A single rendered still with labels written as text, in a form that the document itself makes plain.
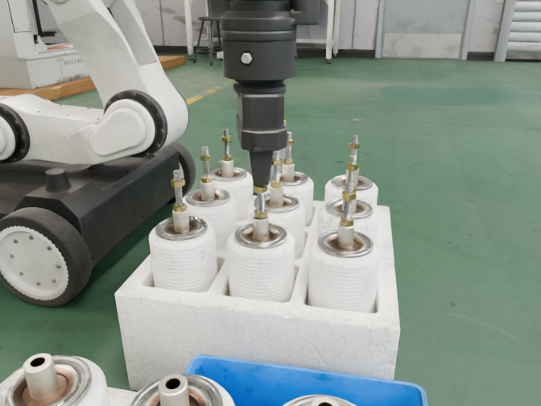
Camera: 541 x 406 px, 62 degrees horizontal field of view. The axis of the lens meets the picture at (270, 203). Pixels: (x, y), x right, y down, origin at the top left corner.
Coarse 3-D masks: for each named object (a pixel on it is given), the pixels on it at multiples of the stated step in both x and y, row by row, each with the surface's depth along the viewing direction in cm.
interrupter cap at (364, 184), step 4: (336, 176) 85; (340, 176) 86; (344, 176) 86; (360, 176) 86; (332, 180) 83; (336, 180) 84; (340, 180) 84; (344, 180) 84; (360, 180) 84; (364, 180) 84; (368, 180) 84; (332, 184) 82; (336, 184) 81; (340, 184) 82; (344, 184) 83; (360, 184) 83; (364, 184) 82; (368, 184) 82; (372, 184) 82; (340, 188) 81; (344, 188) 80; (360, 188) 80; (364, 188) 80; (368, 188) 81
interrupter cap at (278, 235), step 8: (248, 224) 67; (272, 224) 67; (240, 232) 65; (248, 232) 65; (272, 232) 65; (280, 232) 65; (240, 240) 62; (248, 240) 62; (256, 240) 63; (264, 240) 63; (272, 240) 62; (280, 240) 62; (256, 248) 61; (264, 248) 61
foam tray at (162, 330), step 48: (384, 240) 78; (144, 288) 65; (384, 288) 65; (144, 336) 66; (192, 336) 64; (240, 336) 62; (288, 336) 60; (336, 336) 59; (384, 336) 57; (144, 384) 70
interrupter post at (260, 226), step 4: (256, 220) 62; (260, 220) 62; (264, 220) 62; (268, 220) 63; (256, 224) 62; (260, 224) 62; (264, 224) 62; (268, 224) 63; (256, 228) 63; (260, 228) 62; (264, 228) 63; (268, 228) 63; (256, 232) 63; (260, 232) 63; (264, 232) 63; (268, 232) 64; (256, 236) 63; (260, 236) 63; (264, 236) 63; (268, 236) 64
